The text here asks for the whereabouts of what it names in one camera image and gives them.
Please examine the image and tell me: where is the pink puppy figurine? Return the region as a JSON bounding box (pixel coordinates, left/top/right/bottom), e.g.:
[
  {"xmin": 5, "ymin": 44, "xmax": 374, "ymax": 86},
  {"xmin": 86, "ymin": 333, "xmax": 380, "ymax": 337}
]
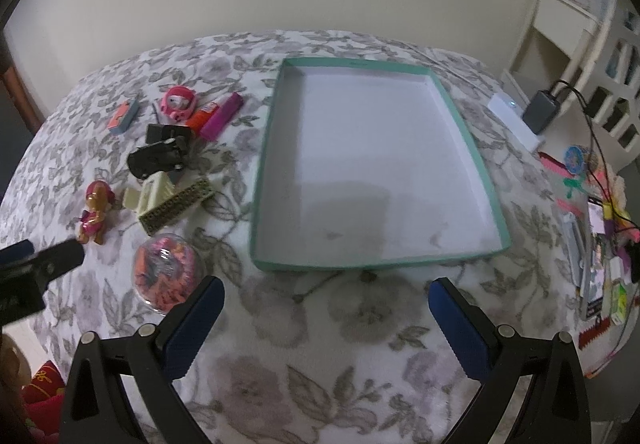
[{"xmin": 76, "ymin": 181, "xmax": 119, "ymax": 245}]

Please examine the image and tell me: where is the round blue printed box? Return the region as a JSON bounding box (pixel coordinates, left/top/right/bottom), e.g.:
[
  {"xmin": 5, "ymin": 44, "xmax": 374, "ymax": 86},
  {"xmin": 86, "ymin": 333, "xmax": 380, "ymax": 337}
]
[{"xmin": 564, "ymin": 146, "xmax": 594, "ymax": 175}]

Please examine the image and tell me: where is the orange and blue fidget toy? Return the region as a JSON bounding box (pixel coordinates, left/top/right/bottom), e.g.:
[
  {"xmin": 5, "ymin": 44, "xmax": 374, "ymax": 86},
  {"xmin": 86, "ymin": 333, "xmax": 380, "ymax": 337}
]
[{"xmin": 107, "ymin": 96, "xmax": 141, "ymax": 135}]

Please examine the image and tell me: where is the white power bank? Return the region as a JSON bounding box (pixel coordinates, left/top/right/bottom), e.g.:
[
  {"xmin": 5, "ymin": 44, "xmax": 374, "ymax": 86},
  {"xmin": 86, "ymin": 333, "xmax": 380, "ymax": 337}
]
[{"xmin": 487, "ymin": 92, "xmax": 544, "ymax": 151}]

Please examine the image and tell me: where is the black cable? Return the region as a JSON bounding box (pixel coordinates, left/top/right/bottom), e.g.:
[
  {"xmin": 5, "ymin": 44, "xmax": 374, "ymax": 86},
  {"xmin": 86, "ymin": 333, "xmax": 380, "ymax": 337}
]
[{"xmin": 549, "ymin": 80, "xmax": 640, "ymax": 237}]

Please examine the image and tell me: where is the grey white plastic tool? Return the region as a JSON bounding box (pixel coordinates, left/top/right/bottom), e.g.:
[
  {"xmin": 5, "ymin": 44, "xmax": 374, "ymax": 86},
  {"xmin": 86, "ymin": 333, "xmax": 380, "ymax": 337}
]
[{"xmin": 561, "ymin": 211, "xmax": 590, "ymax": 292}]

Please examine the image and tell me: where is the pink toy watch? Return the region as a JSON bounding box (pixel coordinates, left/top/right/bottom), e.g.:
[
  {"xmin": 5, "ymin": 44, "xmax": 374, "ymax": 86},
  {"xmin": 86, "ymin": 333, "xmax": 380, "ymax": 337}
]
[{"xmin": 161, "ymin": 86, "xmax": 197, "ymax": 123}]

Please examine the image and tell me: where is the beige building block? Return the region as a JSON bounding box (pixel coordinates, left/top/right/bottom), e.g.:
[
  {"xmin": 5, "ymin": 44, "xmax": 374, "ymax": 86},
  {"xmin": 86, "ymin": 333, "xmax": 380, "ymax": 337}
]
[{"xmin": 137, "ymin": 173, "xmax": 177, "ymax": 219}]

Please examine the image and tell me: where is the grey floral blanket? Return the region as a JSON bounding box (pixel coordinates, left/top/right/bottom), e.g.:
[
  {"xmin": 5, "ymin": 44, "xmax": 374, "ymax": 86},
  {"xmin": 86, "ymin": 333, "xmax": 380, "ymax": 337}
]
[{"xmin": 0, "ymin": 28, "xmax": 626, "ymax": 444}]

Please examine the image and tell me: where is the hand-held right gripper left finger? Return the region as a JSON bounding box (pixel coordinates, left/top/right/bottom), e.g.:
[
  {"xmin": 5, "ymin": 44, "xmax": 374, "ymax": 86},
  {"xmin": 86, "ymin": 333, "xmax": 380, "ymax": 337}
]
[{"xmin": 59, "ymin": 276, "xmax": 225, "ymax": 444}]

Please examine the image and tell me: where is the orange tube with grey cap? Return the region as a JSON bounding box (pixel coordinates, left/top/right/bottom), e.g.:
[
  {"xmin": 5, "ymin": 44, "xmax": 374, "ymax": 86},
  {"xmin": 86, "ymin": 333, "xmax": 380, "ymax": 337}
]
[{"xmin": 187, "ymin": 104, "xmax": 219, "ymax": 135}]

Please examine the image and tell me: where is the red cloth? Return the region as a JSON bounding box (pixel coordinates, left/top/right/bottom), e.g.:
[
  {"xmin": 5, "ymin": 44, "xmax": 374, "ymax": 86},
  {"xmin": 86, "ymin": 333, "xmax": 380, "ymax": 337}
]
[{"xmin": 21, "ymin": 360, "xmax": 69, "ymax": 431}]

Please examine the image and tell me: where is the brown wooden frame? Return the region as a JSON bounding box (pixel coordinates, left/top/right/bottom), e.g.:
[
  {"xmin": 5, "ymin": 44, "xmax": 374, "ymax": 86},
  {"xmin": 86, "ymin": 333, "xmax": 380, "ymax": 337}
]
[{"xmin": 0, "ymin": 66, "xmax": 45, "ymax": 125}]

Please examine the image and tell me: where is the olive green brick plate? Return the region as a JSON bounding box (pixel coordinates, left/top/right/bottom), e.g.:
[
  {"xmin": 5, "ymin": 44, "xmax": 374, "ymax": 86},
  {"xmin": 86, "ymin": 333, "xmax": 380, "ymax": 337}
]
[{"xmin": 139, "ymin": 177, "xmax": 216, "ymax": 233}]

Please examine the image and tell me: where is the pink knitted cloth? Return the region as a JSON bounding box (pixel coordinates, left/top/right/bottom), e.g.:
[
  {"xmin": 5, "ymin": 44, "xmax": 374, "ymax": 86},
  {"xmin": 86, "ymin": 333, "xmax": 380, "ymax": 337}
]
[{"xmin": 539, "ymin": 151, "xmax": 640, "ymax": 379}]

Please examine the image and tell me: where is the dark grey charger adapter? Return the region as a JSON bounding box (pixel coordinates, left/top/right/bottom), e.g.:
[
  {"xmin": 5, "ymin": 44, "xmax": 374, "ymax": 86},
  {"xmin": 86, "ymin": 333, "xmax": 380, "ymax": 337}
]
[{"xmin": 522, "ymin": 90, "xmax": 561, "ymax": 135}]

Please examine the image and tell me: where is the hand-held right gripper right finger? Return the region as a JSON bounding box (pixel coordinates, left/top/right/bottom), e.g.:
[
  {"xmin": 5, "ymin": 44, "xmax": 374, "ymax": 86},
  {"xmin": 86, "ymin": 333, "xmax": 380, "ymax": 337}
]
[{"xmin": 429, "ymin": 277, "xmax": 592, "ymax": 444}]

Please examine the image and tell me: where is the teal white shallow box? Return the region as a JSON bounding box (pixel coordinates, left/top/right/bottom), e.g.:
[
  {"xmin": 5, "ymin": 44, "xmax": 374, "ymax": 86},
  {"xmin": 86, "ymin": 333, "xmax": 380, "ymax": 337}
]
[{"xmin": 250, "ymin": 56, "xmax": 512, "ymax": 273}]

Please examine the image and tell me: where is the black small box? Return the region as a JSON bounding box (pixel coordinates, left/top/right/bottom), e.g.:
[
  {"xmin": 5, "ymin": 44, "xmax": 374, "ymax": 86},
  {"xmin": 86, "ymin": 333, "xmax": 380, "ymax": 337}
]
[{"xmin": 146, "ymin": 123, "xmax": 194, "ymax": 145}]

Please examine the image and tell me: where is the clear ball with pink pieces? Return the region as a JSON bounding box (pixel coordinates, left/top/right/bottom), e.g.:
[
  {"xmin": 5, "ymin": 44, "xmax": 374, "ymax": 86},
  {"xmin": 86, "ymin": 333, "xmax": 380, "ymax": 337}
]
[{"xmin": 130, "ymin": 233, "xmax": 199, "ymax": 315}]

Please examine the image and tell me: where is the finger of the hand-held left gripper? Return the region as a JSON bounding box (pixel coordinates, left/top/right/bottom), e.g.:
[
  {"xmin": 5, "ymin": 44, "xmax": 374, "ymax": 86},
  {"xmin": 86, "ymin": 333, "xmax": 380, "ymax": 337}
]
[
  {"xmin": 31, "ymin": 239, "xmax": 86, "ymax": 281},
  {"xmin": 0, "ymin": 240, "xmax": 35, "ymax": 269}
]

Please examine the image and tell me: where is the green yellow small box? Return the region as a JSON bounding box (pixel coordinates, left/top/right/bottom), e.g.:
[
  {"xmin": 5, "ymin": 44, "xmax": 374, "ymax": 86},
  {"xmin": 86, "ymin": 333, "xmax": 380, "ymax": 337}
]
[{"xmin": 606, "ymin": 283, "xmax": 629, "ymax": 325}]

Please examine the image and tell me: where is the white wooden shelf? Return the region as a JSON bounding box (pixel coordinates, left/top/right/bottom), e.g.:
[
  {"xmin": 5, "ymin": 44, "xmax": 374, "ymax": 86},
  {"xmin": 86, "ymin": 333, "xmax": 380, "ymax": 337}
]
[{"xmin": 500, "ymin": 0, "xmax": 640, "ymax": 171}]

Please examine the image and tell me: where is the black toy car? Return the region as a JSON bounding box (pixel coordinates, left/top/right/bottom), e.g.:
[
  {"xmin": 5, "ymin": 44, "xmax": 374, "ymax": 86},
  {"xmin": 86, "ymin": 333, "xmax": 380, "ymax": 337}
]
[{"xmin": 127, "ymin": 136, "xmax": 192, "ymax": 177}]

